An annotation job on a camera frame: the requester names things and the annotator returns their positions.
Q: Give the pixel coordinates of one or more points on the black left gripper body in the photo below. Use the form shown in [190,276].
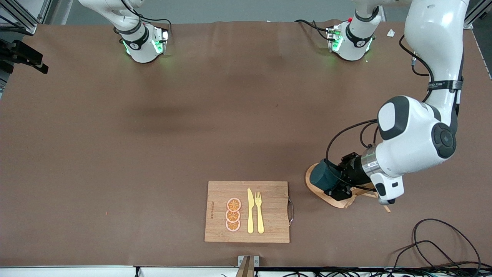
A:
[354,172]

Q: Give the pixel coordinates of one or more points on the wooden mug tree stand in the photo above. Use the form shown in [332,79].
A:
[338,202]

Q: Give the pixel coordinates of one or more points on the teal ribbed mug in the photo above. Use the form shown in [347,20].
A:
[323,177]

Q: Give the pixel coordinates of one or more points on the yellow plastic knife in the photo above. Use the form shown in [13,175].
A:
[250,215]

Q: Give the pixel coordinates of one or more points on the small white paper scrap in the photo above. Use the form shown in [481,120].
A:
[391,33]

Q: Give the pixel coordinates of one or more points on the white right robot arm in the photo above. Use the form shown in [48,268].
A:
[140,46]

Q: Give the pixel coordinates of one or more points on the bamboo cutting board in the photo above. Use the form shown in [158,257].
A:
[269,231]

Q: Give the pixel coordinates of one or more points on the metal table edge bracket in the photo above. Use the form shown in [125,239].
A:
[246,265]

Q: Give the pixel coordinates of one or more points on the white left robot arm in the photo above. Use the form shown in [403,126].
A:
[415,142]

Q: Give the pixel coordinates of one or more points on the yellow plastic fork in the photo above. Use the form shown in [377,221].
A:
[260,219]

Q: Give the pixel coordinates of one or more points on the toy orange slice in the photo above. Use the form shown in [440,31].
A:
[233,204]
[232,216]
[233,226]

